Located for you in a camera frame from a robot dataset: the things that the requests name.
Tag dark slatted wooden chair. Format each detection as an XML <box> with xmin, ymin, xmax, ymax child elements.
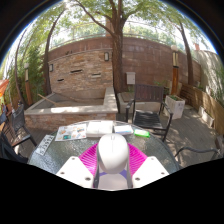
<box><xmin>125</xmin><ymin>83</ymin><xmax>174</xmax><ymax>143</ymax></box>

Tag colourful printed leaflet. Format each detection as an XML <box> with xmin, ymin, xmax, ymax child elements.
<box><xmin>54</xmin><ymin>122</ymin><xmax>88</xmax><ymax>142</ymax></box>

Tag grey utility box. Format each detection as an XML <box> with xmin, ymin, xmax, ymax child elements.
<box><xmin>125</xmin><ymin>71</ymin><xmax>137</xmax><ymax>86</ymax></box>

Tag purple paw-print mouse pad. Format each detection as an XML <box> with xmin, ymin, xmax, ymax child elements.
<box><xmin>98</xmin><ymin>169</ymin><xmax>129</xmax><ymax>192</ymax></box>

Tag long white planter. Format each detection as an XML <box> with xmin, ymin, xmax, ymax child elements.
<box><xmin>198</xmin><ymin>105</ymin><xmax>215</xmax><ymax>128</ymax></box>

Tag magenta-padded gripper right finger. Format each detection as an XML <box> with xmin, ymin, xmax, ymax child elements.
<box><xmin>126</xmin><ymin>143</ymin><xmax>170</xmax><ymax>190</ymax></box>

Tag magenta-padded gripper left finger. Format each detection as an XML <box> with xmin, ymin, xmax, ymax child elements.
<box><xmin>55</xmin><ymin>143</ymin><xmax>101</xmax><ymax>190</ymax></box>

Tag black and white printed sheet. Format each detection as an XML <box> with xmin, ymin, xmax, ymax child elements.
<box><xmin>34</xmin><ymin>134</ymin><xmax>55</xmax><ymax>157</ymax></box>

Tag green packet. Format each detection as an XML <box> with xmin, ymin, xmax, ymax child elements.
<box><xmin>133</xmin><ymin>128</ymin><xmax>151</xmax><ymax>139</ymax></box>

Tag slim tree trunk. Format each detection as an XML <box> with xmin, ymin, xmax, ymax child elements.
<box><xmin>43</xmin><ymin>9</ymin><xmax>66</xmax><ymax>96</ymax></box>
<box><xmin>178</xmin><ymin>19</ymin><xmax>195</xmax><ymax>86</ymax></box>

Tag small white blue-edged box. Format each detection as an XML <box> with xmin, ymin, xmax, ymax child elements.
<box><xmin>113</xmin><ymin>124</ymin><xmax>134</xmax><ymax>136</ymax></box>

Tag white computer mouse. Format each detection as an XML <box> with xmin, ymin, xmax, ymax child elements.
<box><xmin>97</xmin><ymin>133</ymin><xmax>130</xmax><ymax>175</ymax></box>

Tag raised stone basin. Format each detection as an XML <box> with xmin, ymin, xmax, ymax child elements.
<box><xmin>23</xmin><ymin>87</ymin><xmax>119</xmax><ymax>132</ymax></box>

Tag black metal mesh chair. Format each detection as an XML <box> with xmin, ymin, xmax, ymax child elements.
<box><xmin>0</xmin><ymin>131</ymin><xmax>29</xmax><ymax>164</ymax></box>
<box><xmin>173</xmin><ymin>134</ymin><xmax>224</xmax><ymax>162</ymax></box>
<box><xmin>11</xmin><ymin>103</ymin><xmax>38</xmax><ymax>148</ymax></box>

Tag white planter box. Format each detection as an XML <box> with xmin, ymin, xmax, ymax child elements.
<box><xmin>163</xmin><ymin>94</ymin><xmax>186</xmax><ymax>120</ymax></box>

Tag large tree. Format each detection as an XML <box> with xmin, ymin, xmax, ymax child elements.
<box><xmin>71</xmin><ymin>0</ymin><xmax>134</xmax><ymax>94</ymax></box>

